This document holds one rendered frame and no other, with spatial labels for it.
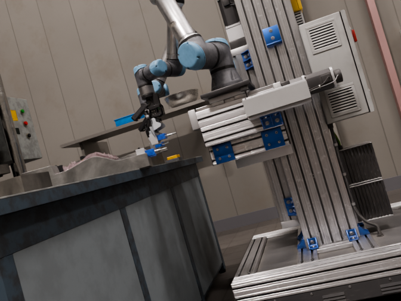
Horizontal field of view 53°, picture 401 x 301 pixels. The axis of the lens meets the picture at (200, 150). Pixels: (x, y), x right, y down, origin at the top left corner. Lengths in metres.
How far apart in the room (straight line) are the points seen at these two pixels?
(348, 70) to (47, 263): 1.44
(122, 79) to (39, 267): 3.69
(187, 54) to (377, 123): 2.80
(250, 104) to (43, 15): 3.93
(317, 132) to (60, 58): 3.67
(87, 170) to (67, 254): 0.56
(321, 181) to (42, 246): 1.29
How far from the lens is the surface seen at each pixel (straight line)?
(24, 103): 2.86
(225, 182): 4.27
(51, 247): 1.16
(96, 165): 1.69
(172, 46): 2.05
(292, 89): 1.65
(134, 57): 4.62
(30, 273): 1.08
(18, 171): 2.42
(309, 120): 1.95
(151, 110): 2.02
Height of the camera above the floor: 0.75
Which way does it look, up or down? 2 degrees up
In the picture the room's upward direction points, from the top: 16 degrees counter-clockwise
